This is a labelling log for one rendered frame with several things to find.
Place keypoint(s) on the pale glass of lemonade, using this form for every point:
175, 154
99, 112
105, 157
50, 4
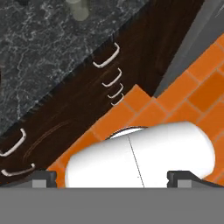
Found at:
78, 10

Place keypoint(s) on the dark wooden drawer cabinet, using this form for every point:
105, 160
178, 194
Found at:
87, 96

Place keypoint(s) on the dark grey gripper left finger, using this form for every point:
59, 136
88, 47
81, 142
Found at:
43, 176

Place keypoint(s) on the grey appliance panel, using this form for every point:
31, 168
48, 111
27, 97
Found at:
198, 38

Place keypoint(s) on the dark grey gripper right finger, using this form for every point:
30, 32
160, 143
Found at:
178, 176

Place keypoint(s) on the white rounded cylinder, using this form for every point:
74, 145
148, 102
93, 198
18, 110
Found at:
163, 151

